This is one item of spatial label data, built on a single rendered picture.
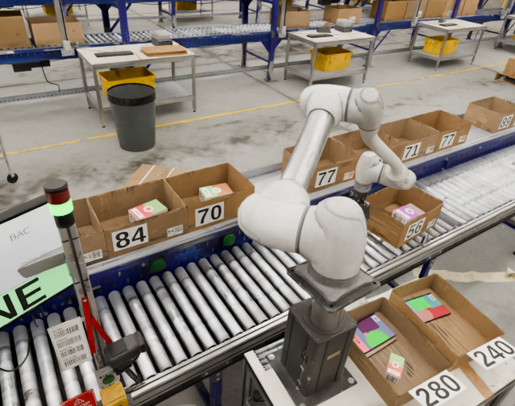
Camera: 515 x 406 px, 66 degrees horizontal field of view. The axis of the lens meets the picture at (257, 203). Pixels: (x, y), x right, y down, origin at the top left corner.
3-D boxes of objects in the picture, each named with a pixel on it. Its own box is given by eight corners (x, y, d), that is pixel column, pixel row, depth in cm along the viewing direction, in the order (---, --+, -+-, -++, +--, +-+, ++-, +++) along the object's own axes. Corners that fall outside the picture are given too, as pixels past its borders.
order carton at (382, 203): (396, 249, 220) (404, 225, 211) (355, 221, 239) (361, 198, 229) (435, 225, 241) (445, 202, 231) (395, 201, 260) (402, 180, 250)
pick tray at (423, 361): (392, 412, 145) (399, 397, 139) (329, 332, 172) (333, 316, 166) (446, 380, 156) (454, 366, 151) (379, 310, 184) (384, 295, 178)
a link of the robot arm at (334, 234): (355, 287, 115) (368, 224, 103) (296, 270, 121) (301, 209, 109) (365, 254, 128) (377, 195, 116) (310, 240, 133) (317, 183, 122)
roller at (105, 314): (130, 397, 148) (128, 390, 145) (93, 303, 183) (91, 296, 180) (143, 391, 151) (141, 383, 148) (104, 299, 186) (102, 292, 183)
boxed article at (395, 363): (401, 364, 160) (404, 358, 158) (396, 385, 153) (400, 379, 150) (388, 358, 162) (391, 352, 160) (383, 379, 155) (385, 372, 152)
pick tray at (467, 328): (450, 373, 159) (458, 358, 153) (385, 304, 187) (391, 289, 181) (496, 348, 170) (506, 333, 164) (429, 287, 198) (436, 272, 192)
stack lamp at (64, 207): (52, 217, 91) (46, 196, 88) (48, 206, 95) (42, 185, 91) (75, 212, 94) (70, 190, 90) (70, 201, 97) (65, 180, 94)
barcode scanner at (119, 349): (152, 360, 129) (144, 341, 122) (116, 380, 124) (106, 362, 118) (145, 345, 133) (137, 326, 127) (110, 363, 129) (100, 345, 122)
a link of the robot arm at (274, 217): (296, 236, 111) (226, 217, 118) (298, 265, 124) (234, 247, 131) (358, 77, 154) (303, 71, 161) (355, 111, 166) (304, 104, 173)
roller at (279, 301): (284, 320, 182) (285, 312, 179) (229, 252, 217) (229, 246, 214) (293, 315, 184) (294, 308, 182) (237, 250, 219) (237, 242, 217)
